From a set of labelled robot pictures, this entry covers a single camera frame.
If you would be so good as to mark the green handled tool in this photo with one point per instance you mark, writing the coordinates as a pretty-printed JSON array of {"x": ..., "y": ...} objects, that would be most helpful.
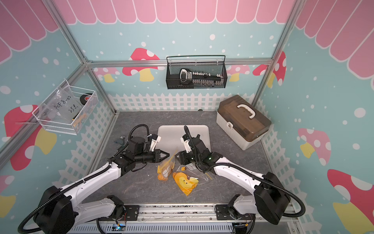
[{"x": 122, "y": 140}]

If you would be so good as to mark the black wire mesh basket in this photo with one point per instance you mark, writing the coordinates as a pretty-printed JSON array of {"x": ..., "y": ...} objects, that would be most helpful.
[{"x": 213, "y": 64}]

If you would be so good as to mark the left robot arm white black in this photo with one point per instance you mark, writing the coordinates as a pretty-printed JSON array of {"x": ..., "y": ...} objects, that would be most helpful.
[{"x": 61, "y": 209}]

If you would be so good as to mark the clear ziploc bag of cookies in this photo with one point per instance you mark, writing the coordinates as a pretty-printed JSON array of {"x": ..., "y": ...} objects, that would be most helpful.
[{"x": 166, "y": 168}]

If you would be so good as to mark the black tape roll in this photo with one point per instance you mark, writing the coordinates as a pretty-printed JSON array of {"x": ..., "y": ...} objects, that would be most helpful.
[{"x": 84, "y": 98}]

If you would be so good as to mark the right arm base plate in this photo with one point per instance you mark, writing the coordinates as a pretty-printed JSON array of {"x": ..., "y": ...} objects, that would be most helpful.
[{"x": 224, "y": 212}]

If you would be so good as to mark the white box brown lid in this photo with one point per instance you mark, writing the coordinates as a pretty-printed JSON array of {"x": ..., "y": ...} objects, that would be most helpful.
[{"x": 242, "y": 122}]

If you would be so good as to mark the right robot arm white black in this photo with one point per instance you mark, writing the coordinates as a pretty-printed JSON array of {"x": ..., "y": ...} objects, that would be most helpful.
[{"x": 268, "y": 197}]

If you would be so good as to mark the socket set in basket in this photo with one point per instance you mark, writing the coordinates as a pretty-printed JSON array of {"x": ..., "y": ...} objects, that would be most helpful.
[{"x": 199, "y": 79}]

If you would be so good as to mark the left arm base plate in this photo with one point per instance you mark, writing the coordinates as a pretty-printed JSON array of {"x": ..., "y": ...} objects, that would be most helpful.
[{"x": 126, "y": 212}]

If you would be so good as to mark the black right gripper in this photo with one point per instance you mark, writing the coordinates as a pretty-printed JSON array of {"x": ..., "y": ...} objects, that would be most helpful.
[{"x": 182, "y": 157}]

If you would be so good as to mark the white wire basket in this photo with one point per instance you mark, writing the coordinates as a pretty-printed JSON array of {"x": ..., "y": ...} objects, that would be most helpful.
[{"x": 75, "y": 127}]

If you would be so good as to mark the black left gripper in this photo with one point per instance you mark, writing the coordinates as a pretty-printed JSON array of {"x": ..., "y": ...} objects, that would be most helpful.
[{"x": 157, "y": 155}]

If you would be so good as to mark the ziploc bag with yellow snack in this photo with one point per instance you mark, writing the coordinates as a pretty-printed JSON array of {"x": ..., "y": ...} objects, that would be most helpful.
[{"x": 189, "y": 177}]

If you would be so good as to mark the labelled clear plastic bag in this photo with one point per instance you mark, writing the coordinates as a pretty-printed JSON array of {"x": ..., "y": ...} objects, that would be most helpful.
[{"x": 62, "y": 106}]

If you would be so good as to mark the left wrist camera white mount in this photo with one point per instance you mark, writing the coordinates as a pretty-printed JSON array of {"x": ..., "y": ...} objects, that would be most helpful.
[{"x": 154, "y": 140}]

